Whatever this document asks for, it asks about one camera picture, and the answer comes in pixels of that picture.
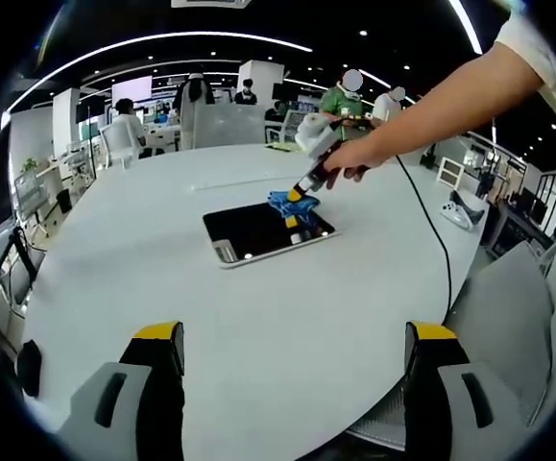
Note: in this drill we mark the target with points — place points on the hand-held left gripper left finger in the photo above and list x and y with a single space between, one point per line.
109 413

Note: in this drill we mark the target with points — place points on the white mesh office chair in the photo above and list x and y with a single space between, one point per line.
30 197

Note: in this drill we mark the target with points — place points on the green potted plant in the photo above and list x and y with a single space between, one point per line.
29 164

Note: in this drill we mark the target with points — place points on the white and black curved device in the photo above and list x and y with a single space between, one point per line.
465 213

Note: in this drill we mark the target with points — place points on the black metal rack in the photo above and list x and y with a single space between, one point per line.
527 216

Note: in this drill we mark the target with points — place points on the person's right hand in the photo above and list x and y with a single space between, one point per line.
359 156

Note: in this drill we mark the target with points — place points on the grey mesh office chair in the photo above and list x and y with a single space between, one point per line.
229 127
503 326

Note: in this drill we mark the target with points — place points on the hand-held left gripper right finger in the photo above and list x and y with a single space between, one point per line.
450 408

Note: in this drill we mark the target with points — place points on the white cabinet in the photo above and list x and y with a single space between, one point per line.
450 171

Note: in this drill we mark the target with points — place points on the curved ceiling light strip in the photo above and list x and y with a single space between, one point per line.
467 26
162 38

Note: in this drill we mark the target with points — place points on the yellow paper sheets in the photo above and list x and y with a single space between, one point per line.
282 146

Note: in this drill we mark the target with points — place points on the small black object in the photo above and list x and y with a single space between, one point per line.
29 367

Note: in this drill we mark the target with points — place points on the ceiling air vent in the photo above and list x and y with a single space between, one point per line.
212 3

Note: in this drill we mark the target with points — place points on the blue cleaning cloth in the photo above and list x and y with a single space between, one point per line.
282 201

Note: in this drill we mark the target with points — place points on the black office chair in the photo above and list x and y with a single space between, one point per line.
18 274

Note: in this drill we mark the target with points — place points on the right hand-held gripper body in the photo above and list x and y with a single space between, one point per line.
318 137

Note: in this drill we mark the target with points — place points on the large wall display screen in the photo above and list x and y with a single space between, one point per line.
132 90

